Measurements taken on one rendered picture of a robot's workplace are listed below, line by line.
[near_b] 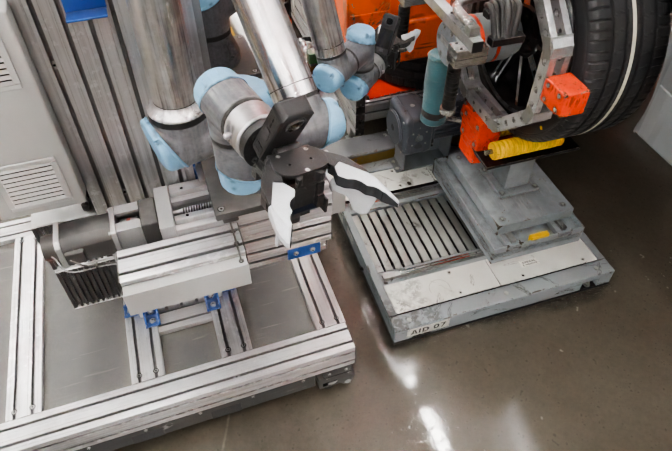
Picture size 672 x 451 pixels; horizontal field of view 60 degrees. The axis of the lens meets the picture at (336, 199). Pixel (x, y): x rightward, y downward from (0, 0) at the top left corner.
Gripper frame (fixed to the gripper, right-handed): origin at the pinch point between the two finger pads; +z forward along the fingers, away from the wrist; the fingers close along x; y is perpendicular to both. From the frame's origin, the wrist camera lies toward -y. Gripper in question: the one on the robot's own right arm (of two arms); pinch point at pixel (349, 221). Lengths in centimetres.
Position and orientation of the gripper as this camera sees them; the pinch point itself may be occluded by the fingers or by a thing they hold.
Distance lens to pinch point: 65.7
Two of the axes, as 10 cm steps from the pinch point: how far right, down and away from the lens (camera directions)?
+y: -1.2, 7.5, 6.5
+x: -8.3, 2.9, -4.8
